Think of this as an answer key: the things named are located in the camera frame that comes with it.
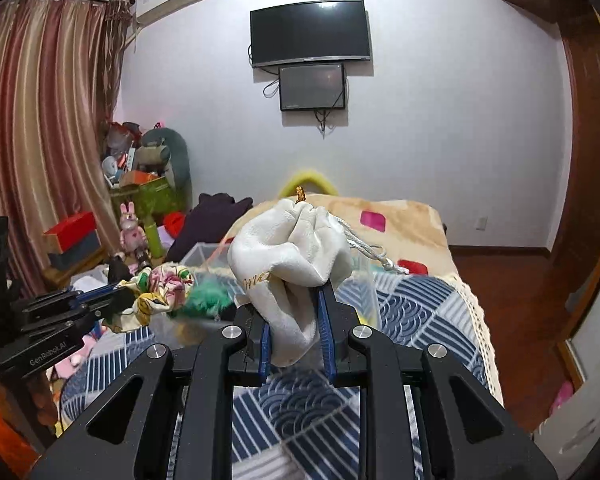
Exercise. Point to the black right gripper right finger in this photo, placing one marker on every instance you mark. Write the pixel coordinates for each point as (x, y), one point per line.
(423, 415)

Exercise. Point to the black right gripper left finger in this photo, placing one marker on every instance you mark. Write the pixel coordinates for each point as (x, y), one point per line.
(168, 414)

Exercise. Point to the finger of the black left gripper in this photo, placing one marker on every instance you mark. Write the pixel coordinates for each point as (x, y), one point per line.
(42, 344)
(29, 311)

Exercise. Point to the floral fabric scrunchie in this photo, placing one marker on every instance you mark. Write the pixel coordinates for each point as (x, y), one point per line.
(162, 289)

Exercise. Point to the orange sleeve forearm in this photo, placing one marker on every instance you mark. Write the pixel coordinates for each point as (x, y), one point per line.
(16, 454)

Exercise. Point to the black plastic bag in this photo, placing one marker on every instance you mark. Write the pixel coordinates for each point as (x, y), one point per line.
(118, 271)

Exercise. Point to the red gift box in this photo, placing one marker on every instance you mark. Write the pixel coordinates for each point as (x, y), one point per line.
(71, 240)

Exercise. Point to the pink bunny figurine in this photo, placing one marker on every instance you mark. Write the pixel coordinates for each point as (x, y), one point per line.
(133, 239)

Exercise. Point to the green bottle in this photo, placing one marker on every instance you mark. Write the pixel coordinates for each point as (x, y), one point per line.
(153, 239)

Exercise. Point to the red plush item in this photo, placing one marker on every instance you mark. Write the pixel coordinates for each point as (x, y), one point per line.
(173, 223)

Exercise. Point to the green storage box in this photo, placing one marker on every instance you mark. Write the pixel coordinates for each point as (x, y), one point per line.
(154, 199)

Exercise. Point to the blue patterned bed cover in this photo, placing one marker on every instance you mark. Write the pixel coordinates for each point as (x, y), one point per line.
(298, 426)

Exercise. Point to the dark purple garment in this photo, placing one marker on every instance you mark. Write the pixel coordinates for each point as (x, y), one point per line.
(207, 222)

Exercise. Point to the grey plush toy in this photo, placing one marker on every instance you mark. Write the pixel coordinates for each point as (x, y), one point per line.
(164, 150)

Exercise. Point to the beige patterned blanket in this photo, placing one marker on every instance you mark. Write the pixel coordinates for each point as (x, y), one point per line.
(402, 229)

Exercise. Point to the striped red curtain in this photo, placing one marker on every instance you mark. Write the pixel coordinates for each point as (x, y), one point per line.
(60, 71)

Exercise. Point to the small wall monitor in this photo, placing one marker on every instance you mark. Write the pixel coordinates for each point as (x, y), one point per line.
(306, 87)

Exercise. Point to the large wall television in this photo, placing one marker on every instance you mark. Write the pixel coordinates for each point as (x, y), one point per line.
(332, 30)

